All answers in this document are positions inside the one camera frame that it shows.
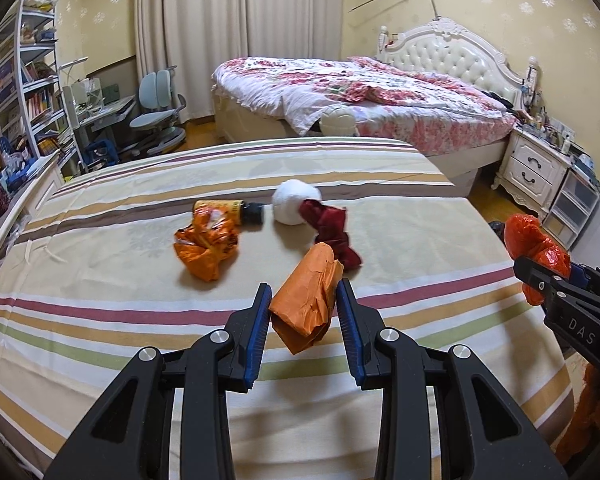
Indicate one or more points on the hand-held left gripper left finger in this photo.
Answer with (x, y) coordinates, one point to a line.
(260, 332)

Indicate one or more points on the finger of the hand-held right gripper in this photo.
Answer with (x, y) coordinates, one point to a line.
(597, 282)
(545, 282)

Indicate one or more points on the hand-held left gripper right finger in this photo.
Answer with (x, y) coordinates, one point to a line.
(351, 332)

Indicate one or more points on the red plastic bag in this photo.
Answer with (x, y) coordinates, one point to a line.
(530, 235)

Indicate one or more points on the orange paper packet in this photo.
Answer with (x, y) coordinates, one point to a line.
(305, 300)

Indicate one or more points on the black trash bag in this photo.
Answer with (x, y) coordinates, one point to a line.
(496, 230)

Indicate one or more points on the orange cloth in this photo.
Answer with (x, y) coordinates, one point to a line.
(587, 410)

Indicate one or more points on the plastic drawer unit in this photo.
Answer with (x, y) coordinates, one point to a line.
(572, 205)

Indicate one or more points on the crumpled orange wrapper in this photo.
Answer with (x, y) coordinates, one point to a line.
(205, 255)

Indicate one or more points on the dark red crumpled bag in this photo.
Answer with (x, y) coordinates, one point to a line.
(330, 225)

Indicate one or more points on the white nightstand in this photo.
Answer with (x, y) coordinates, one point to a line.
(530, 170)

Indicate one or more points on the orange bottle with black cap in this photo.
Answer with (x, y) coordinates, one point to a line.
(225, 210)

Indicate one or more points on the striped bed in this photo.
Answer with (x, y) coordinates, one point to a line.
(130, 310)

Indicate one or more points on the white tissue ball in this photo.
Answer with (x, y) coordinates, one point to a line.
(292, 200)

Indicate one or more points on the clutter of small bottles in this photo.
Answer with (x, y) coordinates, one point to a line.
(545, 122)

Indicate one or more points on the blue plastic crate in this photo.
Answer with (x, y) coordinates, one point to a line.
(100, 154)

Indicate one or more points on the floral quilt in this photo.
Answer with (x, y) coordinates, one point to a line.
(380, 90)

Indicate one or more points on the white upholstered bed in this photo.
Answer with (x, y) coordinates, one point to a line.
(455, 55)

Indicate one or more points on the pale blue desk chair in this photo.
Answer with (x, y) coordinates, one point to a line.
(155, 110)

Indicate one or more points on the white low cabinet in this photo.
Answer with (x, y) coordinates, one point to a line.
(42, 177)

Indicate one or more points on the grey study desk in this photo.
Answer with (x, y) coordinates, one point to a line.
(105, 112)

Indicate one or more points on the blue storage basket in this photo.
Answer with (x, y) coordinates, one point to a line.
(5, 175)

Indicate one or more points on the cream curtains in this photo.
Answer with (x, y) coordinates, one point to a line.
(240, 25)

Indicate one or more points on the assorted books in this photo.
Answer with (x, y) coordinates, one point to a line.
(40, 105)

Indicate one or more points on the grey desk lamp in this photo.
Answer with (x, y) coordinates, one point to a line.
(75, 65)

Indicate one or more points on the white bookshelf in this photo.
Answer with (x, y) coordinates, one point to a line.
(25, 55)

